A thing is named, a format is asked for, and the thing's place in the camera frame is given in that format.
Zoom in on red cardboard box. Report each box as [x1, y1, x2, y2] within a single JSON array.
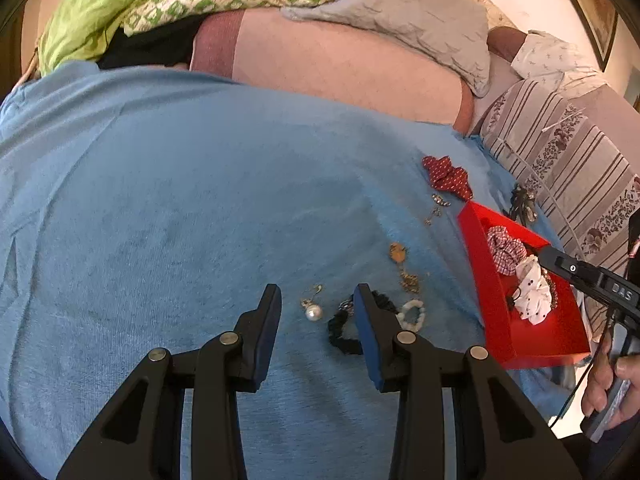
[[457, 201, 592, 371]]

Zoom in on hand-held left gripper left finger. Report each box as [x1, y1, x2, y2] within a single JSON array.
[[56, 283, 283, 480]]

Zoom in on grey pillow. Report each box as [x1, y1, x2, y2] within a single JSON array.
[[280, 0, 493, 98]]

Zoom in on red polka dot scrunchie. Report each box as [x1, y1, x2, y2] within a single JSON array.
[[421, 155, 474, 200]]

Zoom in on framed wall picture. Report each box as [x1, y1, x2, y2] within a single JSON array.
[[550, 0, 621, 73]]

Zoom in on black cloth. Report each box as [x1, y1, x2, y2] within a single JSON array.
[[97, 15, 206, 71]]

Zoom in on striped floral pillow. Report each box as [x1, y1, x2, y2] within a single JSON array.
[[480, 77, 640, 341]]

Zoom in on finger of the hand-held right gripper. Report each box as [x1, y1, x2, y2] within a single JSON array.
[[537, 244, 606, 292]]

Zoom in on red plaid scrunchie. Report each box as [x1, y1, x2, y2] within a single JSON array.
[[487, 226, 528, 276]]

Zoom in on small silver earrings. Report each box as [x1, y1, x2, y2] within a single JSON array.
[[424, 194, 452, 226]]

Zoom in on blue blanket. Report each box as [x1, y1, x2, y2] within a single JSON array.
[[0, 60, 576, 480]]

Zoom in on white patterned cloth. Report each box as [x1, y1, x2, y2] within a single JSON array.
[[510, 30, 608, 93]]

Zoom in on green quilt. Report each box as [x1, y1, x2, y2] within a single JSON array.
[[37, 0, 368, 76]]

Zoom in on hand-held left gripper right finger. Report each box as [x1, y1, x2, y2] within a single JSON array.
[[352, 283, 583, 480]]

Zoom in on black cable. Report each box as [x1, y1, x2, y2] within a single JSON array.
[[548, 310, 613, 428]]

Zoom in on black scrunchie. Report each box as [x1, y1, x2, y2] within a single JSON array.
[[327, 292, 401, 356]]

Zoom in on person's right hand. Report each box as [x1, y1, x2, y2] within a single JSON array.
[[582, 334, 627, 416]]

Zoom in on small white bead bracelet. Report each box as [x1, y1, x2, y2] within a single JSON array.
[[397, 300, 427, 332]]

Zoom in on pink quilted cushion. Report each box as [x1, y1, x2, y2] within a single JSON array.
[[190, 7, 476, 136]]

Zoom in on reddish brown cushion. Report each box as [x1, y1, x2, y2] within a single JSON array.
[[487, 27, 528, 61]]

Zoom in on white cherry print scrunchie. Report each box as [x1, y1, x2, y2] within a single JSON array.
[[515, 255, 553, 326]]

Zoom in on pearl drop earring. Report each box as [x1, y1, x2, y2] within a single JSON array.
[[300, 284, 326, 322]]

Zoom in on thin black hair tie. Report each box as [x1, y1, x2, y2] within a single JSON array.
[[504, 285, 526, 321]]

